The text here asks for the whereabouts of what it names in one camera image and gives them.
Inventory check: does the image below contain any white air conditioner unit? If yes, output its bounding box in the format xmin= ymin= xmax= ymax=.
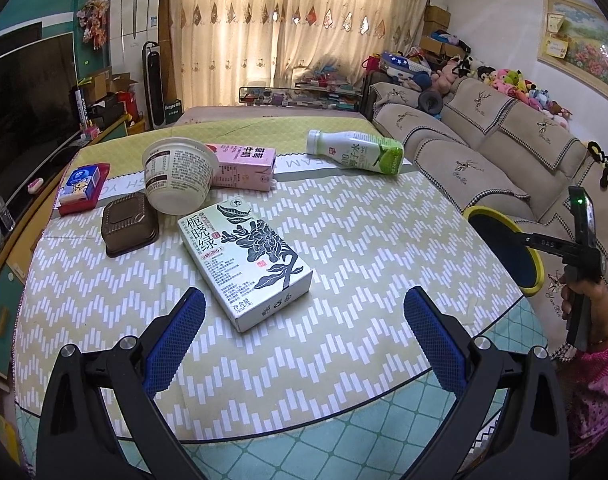
xmin=106 ymin=0 xmax=164 ymax=86

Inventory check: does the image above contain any white floral tea box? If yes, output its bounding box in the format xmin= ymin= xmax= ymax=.
xmin=178 ymin=197 xmax=313 ymax=333

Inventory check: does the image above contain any black neck pillow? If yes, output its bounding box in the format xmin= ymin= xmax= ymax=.
xmin=417 ymin=89 xmax=444 ymax=117

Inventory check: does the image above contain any red tray with cards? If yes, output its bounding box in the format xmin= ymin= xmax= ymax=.
xmin=57 ymin=162 xmax=110 ymax=217

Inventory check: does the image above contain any white instant noodle bowl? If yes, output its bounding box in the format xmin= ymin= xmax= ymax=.
xmin=142 ymin=136 xmax=219 ymax=217

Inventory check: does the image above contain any cream patterned curtain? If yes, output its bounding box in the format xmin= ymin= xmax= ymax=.
xmin=168 ymin=0 xmax=429 ymax=107

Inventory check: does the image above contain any yellow rimmed dark trash bin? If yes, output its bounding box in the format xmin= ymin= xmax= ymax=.
xmin=463 ymin=206 xmax=544 ymax=297

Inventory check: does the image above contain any plush toy pile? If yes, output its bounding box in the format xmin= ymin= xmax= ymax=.
xmin=438 ymin=54 xmax=572 ymax=134

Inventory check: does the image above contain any framed flower painting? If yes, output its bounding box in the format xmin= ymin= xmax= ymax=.
xmin=537 ymin=0 xmax=608 ymax=99

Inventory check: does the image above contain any artificial flower decoration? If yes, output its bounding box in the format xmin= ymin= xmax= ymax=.
xmin=76 ymin=0 xmax=110 ymax=50

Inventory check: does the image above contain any pink milk carton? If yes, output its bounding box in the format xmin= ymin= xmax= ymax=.
xmin=207 ymin=143 xmax=277 ymax=192

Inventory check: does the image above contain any green white drink bottle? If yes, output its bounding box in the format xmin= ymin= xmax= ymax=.
xmin=306 ymin=130 xmax=405 ymax=176

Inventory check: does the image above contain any person right hand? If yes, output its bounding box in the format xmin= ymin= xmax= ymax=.
xmin=561 ymin=269 xmax=608 ymax=353

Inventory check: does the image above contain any beige fabric sofa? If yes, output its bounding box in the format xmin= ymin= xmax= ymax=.
xmin=371 ymin=75 xmax=608 ymax=356

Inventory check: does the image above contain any black television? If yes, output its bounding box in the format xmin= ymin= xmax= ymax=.
xmin=0 ymin=32 xmax=80 ymax=219

